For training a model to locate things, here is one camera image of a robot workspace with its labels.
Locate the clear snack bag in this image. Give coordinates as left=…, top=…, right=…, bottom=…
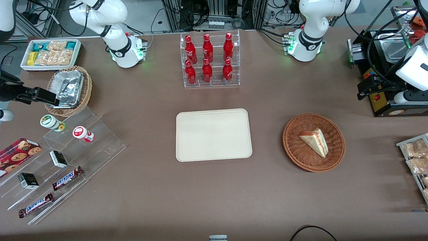
left=402, top=139, right=428, bottom=158
left=406, top=157, right=428, bottom=175

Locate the green-lid yogurt bottle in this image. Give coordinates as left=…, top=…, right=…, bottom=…
left=40, top=114, right=66, bottom=132

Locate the aluminium foil tray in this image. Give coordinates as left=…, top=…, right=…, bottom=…
left=50, top=70, right=84, bottom=108

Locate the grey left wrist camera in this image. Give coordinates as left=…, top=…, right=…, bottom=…
left=394, top=90, right=428, bottom=105

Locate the white plastic bin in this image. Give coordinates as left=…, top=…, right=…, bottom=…
left=20, top=39, right=82, bottom=72

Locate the light tan wicker basket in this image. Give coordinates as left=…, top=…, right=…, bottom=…
left=44, top=65, right=93, bottom=117

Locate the triangular sandwich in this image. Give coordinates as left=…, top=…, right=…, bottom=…
left=299, top=129, right=329, bottom=158

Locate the beige plastic tray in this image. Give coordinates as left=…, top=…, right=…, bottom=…
left=176, top=108, right=252, bottom=162

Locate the brown round wicker basket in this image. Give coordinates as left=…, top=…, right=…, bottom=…
left=283, top=113, right=345, bottom=173

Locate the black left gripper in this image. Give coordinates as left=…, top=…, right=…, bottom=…
left=357, top=75, right=408, bottom=101

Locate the red-lid yogurt bottle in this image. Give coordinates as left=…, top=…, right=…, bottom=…
left=73, top=126, right=95, bottom=143

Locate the aluminium frame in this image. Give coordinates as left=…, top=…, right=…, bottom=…
left=162, top=0, right=270, bottom=33

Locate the red cola bottle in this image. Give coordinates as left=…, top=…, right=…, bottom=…
left=222, top=58, right=233, bottom=84
left=203, top=33, right=214, bottom=63
left=185, top=60, right=197, bottom=85
left=202, top=58, right=213, bottom=84
left=185, top=35, right=198, bottom=64
left=223, top=32, right=234, bottom=61

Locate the clear acrylic step display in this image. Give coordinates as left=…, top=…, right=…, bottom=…
left=0, top=105, right=127, bottom=225

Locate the red cookie box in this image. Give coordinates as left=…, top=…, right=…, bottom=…
left=0, top=138, right=42, bottom=178

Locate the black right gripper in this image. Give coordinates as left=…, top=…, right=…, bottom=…
left=0, top=70, right=60, bottom=106

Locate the small black box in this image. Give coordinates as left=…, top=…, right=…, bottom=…
left=17, top=172, right=39, bottom=190
left=49, top=150, right=69, bottom=168

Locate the clear cracker bag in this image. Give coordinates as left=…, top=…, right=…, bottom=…
left=47, top=40, right=68, bottom=53
left=35, top=50, right=73, bottom=66

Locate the clear acrylic bottle rack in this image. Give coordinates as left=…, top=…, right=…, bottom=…
left=180, top=29, right=240, bottom=88

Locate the steel food pan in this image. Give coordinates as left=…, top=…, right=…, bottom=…
left=381, top=32, right=415, bottom=64

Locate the black food warmer machine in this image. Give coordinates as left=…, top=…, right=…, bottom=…
left=347, top=5, right=428, bottom=117

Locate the snickers bar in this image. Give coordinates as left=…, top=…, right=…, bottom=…
left=18, top=192, right=55, bottom=219
left=52, top=166, right=84, bottom=191

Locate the black cable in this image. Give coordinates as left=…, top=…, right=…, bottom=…
left=290, top=225, right=337, bottom=241

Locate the tray of packaged pastries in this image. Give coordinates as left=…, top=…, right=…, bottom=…
left=396, top=133, right=428, bottom=205

